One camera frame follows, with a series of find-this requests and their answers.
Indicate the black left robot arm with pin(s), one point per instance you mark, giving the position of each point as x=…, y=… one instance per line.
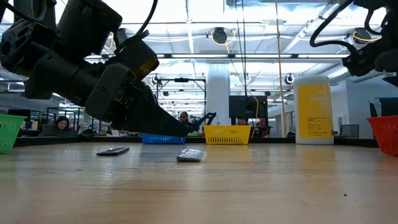
x=46, y=46

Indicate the blue plastic basket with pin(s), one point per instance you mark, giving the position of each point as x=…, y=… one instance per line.
x=163, y=139

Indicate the white canister yellow label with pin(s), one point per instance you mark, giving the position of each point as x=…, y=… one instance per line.
x=314, y=109

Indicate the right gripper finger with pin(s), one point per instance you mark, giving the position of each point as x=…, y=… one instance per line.
x=391, y=81

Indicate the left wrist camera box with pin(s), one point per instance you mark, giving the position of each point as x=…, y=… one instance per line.
x=138, y=57

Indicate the red plastic basket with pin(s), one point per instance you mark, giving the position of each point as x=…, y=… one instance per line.
x=384, y=133

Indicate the black monitor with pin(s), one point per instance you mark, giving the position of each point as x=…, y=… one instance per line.
x=248, y=107

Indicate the black comb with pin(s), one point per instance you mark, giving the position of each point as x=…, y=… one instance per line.
x=113, y=151

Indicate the black background gantry frame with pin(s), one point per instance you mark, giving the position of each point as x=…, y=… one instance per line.
x=189, y=80

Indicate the black table frame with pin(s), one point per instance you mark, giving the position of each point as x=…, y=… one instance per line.
x=77, y=140

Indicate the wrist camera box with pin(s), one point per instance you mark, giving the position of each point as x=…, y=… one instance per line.
x=138, y=57
x=357, y=62

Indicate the yellow plastic basket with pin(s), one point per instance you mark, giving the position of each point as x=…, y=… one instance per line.
x=227, y=134

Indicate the green plastic basket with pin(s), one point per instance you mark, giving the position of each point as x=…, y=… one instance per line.
x=9, y=133

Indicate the background black robot arm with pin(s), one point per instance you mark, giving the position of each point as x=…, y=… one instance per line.
x=203, y=119

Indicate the silver foil sachet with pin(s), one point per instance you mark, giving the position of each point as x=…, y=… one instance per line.
x=190, y=155

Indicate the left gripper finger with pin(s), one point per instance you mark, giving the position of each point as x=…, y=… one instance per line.
x=155, y=121

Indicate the white building pillar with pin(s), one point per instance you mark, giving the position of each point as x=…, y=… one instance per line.
x=218, y=93

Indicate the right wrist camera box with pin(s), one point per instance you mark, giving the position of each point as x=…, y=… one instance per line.
x=357, y=62

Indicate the dark background monitor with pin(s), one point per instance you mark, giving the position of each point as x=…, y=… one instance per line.
x=388, y=107

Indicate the person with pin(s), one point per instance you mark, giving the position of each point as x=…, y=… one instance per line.
x=61, y=126
x=241, y=121
x=184, y=117

